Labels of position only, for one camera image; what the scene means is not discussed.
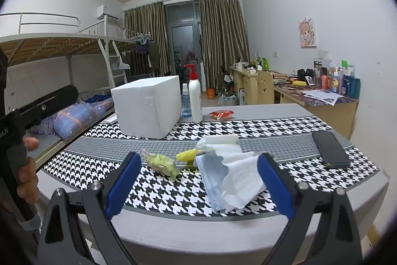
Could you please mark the black smartphone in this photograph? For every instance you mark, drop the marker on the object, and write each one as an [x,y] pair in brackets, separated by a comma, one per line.
[330,148]

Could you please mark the hanging clothes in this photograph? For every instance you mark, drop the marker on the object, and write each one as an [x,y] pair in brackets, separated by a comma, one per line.
[144,49]

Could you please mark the white metal bunk bed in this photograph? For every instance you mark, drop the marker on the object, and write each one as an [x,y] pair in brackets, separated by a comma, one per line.
[46,46]

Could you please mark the white air conditioner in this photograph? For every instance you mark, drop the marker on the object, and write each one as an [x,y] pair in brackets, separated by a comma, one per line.
[107,13]

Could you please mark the blue face mask packet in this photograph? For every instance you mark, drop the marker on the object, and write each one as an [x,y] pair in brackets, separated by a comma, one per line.
[211,181]

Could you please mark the blue white carton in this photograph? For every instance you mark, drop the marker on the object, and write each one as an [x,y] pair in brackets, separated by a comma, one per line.
[242,96]

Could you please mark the red snack packet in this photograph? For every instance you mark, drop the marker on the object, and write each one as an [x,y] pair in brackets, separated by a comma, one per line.
[220,114]

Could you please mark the brown curtain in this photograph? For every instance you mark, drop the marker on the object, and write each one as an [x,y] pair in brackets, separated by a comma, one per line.
[145,22]
[223,41]

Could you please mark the person's left hand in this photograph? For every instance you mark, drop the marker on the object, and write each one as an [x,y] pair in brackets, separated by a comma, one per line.
[29,181]

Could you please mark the glass balcony door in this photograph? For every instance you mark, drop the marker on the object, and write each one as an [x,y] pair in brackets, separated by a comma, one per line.
[183,35]

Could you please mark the cartoon wall poster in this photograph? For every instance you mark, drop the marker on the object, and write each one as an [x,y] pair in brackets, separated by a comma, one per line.
[307,32]

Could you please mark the clear blue spray bottle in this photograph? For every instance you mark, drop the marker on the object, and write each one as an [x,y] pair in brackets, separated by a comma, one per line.
[185,103]

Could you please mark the plain wooden desk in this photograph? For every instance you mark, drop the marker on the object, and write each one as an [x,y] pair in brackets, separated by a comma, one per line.
[248,83]

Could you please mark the black bag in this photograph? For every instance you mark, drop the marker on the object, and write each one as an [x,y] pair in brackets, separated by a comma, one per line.
[305,74]

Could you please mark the printed paper sheets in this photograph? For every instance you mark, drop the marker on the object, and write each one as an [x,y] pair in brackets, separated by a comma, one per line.
[321,96]

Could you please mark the blue patterned quilt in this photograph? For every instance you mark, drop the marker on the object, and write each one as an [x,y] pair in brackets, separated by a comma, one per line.
[74,119]

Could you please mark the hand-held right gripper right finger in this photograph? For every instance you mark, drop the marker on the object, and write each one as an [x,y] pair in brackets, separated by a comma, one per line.
[274,185]

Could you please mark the white lotion pump bottle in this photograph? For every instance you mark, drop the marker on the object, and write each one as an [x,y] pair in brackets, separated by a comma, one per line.
[195,100]

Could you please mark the wooden chair with smile cutout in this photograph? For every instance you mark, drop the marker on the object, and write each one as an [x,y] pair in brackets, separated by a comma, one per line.
[265,88]

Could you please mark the clear green plastic bag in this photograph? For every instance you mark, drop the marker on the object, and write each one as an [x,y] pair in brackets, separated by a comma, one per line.
[159,162]

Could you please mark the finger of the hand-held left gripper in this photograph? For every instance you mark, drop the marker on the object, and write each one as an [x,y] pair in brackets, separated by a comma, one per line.
[52,105]

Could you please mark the yellow foam net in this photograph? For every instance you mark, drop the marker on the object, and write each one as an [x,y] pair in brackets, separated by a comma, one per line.
[186,155]

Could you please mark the white tissue paper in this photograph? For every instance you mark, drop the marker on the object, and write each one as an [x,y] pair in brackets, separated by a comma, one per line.
[242,178]

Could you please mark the wooden desk with patterned top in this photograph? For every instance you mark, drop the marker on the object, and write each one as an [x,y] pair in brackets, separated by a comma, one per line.
[338,116]

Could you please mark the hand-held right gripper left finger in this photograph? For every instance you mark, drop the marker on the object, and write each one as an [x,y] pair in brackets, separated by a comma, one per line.
[124,184]

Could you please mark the white foam box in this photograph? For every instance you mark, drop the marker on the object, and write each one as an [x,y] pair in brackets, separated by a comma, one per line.
[145,109]

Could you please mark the white double wall outlet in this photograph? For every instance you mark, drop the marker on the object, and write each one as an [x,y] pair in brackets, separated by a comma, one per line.
[323,54]

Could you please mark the group of toiletry bottles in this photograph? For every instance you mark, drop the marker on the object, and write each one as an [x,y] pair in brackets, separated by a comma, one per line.
[338,81]

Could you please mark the orange container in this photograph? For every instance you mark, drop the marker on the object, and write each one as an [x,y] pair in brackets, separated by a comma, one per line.
[211,93]

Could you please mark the houndstooth tablecloth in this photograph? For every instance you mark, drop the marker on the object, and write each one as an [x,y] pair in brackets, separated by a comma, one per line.
[279,128]

